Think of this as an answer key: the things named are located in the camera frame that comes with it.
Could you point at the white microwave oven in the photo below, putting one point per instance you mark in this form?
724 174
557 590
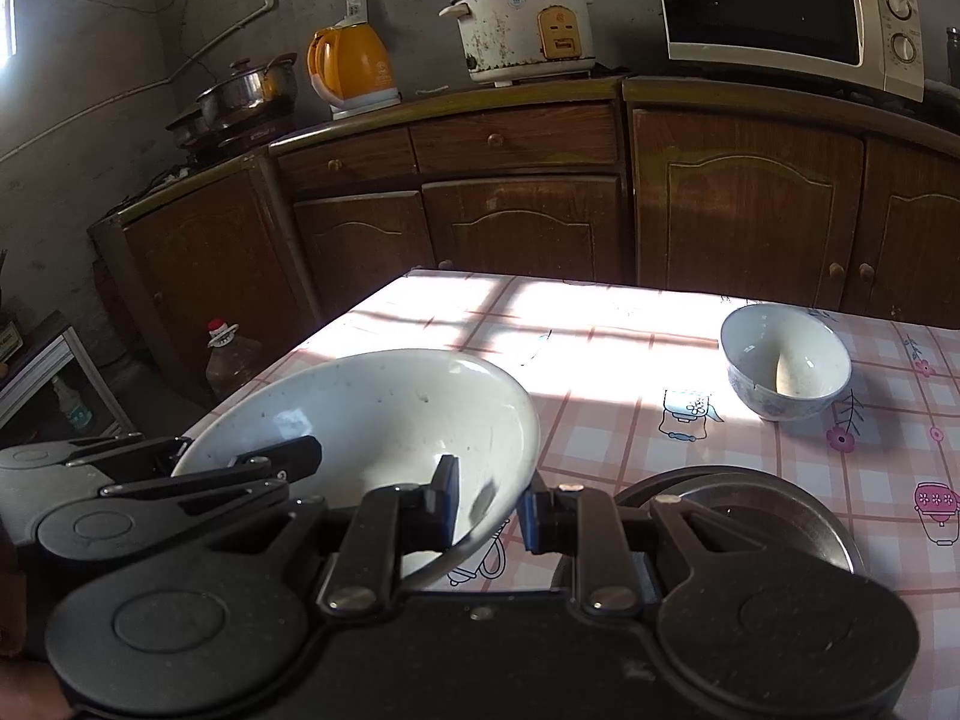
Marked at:
757 0

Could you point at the dark green thermos bottle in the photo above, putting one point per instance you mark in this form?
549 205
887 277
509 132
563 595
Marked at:
952 56

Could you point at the dark induction cooker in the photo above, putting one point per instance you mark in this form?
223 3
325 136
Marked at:
232 141

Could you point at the steel cooking pot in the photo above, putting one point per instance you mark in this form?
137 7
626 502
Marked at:
240 94

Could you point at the wooden side cabinet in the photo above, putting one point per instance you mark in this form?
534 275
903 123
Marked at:
202 262

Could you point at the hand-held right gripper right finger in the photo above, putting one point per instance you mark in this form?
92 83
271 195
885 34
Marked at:
531 521

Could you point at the plain white bowl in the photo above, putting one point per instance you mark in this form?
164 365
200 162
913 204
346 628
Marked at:
360 405

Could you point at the blue patterned white bowl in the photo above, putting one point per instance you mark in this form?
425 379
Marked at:
772 349

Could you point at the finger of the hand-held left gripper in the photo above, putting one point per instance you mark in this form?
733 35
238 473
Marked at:
225 499
292 456

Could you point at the plastic oil bottle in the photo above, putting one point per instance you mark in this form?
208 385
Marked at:
229 367

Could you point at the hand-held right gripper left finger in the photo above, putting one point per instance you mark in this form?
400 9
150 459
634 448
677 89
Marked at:
448 499

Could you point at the wooden double door cabinet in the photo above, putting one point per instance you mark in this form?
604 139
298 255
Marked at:
750 202

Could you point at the orange electric kettle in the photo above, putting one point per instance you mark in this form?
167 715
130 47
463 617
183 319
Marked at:
360 67

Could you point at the large steel plate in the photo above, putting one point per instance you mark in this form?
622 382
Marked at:
765 521

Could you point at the small plastic bottle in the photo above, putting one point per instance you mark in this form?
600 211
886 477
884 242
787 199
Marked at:
75 409

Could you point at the white power socket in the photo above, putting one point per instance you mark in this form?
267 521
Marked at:
356 7

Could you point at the pink plaid tablecloth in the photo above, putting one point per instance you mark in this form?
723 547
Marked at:
615 360

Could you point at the wooden cabinet with drawers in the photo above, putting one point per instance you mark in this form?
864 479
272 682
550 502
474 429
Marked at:
517 225

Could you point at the small metal framed shelf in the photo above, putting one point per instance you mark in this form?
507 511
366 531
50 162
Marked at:
71 349

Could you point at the white rice cooker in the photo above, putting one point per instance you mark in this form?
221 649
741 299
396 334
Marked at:
510 30

